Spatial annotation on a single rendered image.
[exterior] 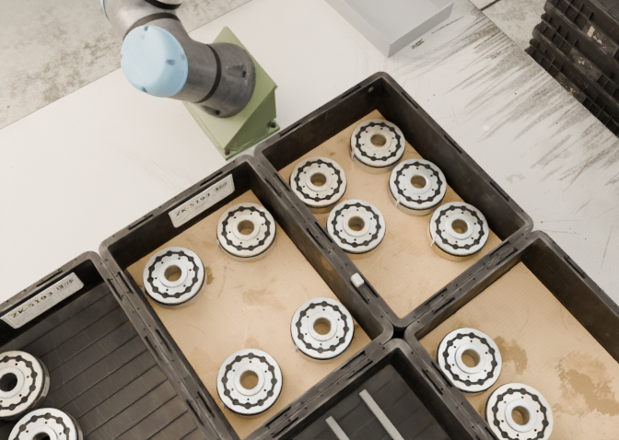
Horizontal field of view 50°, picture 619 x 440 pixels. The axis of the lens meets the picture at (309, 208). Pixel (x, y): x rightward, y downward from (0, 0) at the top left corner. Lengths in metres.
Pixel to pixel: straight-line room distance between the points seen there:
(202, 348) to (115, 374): 0.14
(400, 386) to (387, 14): 0.91
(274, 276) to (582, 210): 0.66
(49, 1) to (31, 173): 1.40
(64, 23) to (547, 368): 2.12
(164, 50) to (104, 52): 1.39
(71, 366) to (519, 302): 0.75
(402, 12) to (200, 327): 0.91
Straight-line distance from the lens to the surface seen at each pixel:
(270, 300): 1.13
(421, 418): 1.11
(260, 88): 1.33
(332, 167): 1.21
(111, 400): 1.13
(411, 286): 1.16
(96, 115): 1.53
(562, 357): 1.19
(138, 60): 1.22
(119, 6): 1.29
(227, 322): 1.13
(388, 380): 1.11
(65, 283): 1.13
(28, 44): 2.69
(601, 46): 2.02
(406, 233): 1.19
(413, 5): 1.68
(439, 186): 1.21
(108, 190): 1.42
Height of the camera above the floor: 1.91
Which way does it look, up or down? 64 degrees down
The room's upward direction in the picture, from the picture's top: 1 degrees clockwise
